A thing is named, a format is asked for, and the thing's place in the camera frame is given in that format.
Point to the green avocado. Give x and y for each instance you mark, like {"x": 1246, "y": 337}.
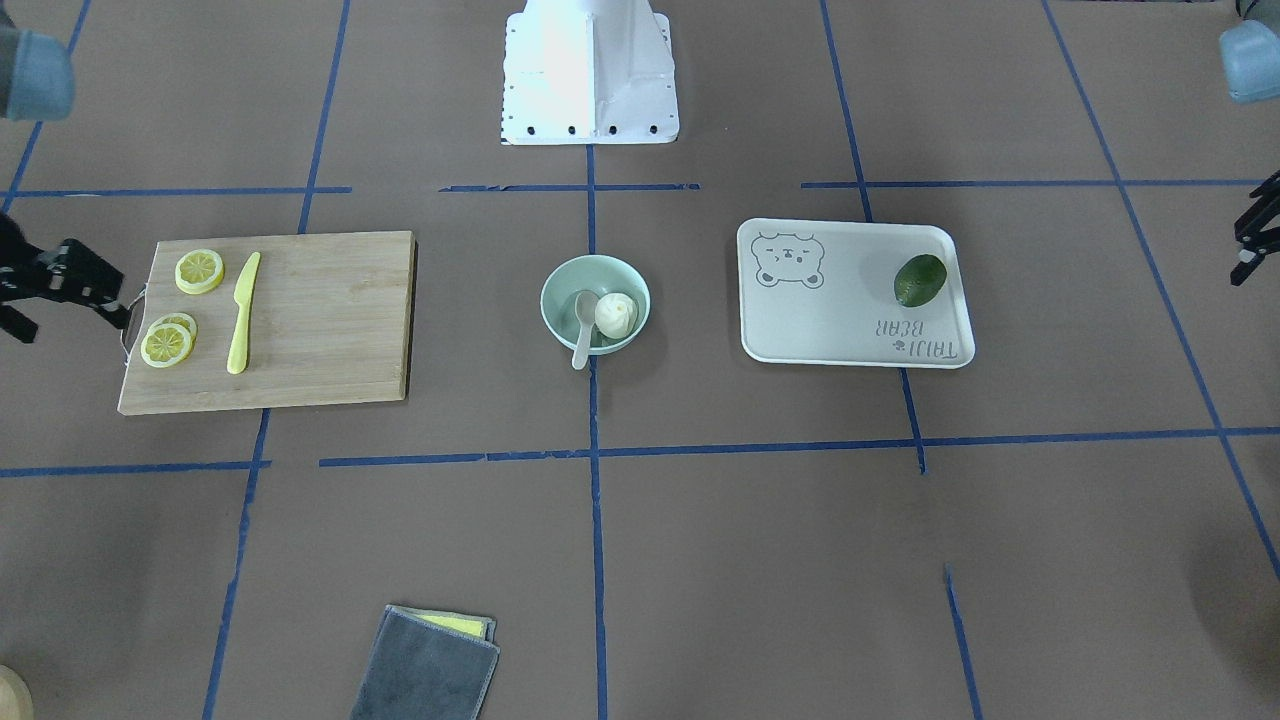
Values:
{"x": 919, "y": 280}

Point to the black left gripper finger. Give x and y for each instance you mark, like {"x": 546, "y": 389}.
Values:
{"x": 1256, "y": 241}

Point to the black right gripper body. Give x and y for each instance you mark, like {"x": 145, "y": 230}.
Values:
{"x": 62, "y": 276}

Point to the grey folded cloth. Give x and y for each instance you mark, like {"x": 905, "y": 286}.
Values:
{"x": 427, "y": 664}

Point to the yellow plastic knife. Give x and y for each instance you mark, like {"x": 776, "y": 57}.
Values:
{"x": 239, "y": 349}

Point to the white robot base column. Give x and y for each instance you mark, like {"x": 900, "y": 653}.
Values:
{"x": 588, "y": 73}

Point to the green ceramic bowl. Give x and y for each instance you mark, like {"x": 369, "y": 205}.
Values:
{"x": 600, "y": 274}

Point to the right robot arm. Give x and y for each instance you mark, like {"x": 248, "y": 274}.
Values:
{"x": 37, "y": 83}

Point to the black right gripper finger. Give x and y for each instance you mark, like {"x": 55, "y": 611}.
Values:
{"x": 17, "y": 325}
{"x": 79, "y": 276}

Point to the wooden mug tree stand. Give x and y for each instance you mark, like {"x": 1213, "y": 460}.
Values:
{"x": 16, "y": 701}

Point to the wooden cutting board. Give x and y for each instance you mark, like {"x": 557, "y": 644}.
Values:
{"x": 331, "y": 323}

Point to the cream bear tray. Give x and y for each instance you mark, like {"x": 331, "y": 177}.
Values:
{"x": 821, "y": 293}

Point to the lemon slice pair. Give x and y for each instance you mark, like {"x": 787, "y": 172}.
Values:
{"x": 169, "y": 340}

